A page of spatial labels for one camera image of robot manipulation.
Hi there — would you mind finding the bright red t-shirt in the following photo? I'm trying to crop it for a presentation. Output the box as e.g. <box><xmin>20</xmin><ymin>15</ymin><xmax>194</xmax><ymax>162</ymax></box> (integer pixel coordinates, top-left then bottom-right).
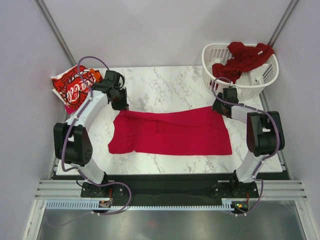
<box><xmin>108</xmin><ymin>106</ymin><xmax>232</xmax><ymax>156</ymax></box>

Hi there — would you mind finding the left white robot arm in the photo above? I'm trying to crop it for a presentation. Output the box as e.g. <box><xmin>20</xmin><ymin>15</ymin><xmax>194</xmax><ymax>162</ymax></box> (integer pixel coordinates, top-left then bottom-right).
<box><xmin>53</xmin><ymin>83</ymin><xmax>129</xmax><ymax>197</ymax></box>

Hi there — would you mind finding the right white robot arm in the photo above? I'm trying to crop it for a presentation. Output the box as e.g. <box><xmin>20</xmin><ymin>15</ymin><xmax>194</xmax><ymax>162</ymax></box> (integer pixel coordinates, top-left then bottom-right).
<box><xmin>211</xmin><ymin>87</ymin><xmax>285</xmax><ymax>197</ymax></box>

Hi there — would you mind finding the orange folded t-shirt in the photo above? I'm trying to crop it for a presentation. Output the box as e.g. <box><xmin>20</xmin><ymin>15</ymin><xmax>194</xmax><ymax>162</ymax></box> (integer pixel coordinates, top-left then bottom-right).
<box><xmin>89</xmin><ymin>68</ymin><xmax>103</xmax><ymax>82</ymax></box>

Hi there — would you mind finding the white plastic laundry basket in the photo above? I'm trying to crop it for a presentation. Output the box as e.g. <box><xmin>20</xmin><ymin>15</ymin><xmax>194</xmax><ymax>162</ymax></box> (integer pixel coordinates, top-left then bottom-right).
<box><xmin>201</xmin><ymin>43</ymin><xmax>279</xmax><ymax>100</ymax></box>

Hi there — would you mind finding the red coca-cola print t-shirt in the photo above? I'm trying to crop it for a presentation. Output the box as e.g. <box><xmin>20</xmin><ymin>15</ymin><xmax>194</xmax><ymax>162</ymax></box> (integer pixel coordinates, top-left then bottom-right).
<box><xmin>51</xmin><ymin>65</ymin><xmax>103</xmax><ymax>114</ymax></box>

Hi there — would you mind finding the dark red t-shirt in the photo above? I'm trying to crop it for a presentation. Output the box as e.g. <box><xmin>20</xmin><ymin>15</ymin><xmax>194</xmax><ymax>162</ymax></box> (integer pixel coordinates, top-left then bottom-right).
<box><xmin>212</xmin><ymin>41</ymin><xmax>275</xmax><ymax>84</ymax></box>

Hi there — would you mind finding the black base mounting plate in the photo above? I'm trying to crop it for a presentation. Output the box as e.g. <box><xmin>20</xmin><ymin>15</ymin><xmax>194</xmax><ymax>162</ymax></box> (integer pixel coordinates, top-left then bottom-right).
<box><xmin>80</xmin><ymin>173</ymin><xmax>259</xmax><ymax>206</ymax></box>

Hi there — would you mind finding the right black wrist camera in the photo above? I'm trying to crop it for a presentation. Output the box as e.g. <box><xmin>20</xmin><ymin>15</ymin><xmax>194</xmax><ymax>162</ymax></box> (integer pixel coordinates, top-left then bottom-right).
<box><xmin>222</xmin><ymin>87</ymin><xmax>239</xmax><ymax>104</ymax></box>

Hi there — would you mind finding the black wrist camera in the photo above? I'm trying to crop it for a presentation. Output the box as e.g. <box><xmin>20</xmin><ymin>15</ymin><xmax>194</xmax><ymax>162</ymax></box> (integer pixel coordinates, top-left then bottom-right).
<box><xmin>222</xmin><ymin>87</ymin><xmax>239</xmax><ymax>104</ymax></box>
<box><xmin>103</xmin><ymin>70</ymin><xmax>125</xmax><ymax>89</ymax></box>

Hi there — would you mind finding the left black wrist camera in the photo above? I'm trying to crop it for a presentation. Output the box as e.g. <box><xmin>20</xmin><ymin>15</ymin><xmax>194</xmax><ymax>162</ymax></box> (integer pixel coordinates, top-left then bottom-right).
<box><xmin>103</xmin><ymin>70</ymin><xmax>125</xmax><ymax>89</ymax></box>

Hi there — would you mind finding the aluminium extrusion rail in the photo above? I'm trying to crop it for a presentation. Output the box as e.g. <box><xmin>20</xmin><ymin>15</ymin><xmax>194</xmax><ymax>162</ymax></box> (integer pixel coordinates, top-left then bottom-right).
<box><xmin>35</xmin><ymin>180</ymin><xmax>82</xmax><ymax>200</ymax></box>

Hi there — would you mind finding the light blue cable duct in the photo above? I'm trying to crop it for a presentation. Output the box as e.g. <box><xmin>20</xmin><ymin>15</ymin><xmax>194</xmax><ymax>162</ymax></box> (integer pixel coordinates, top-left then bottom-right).
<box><xmin>45</xmin><ymin>199</ymin><xmax>248</xmax><ymax>211</ymax></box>

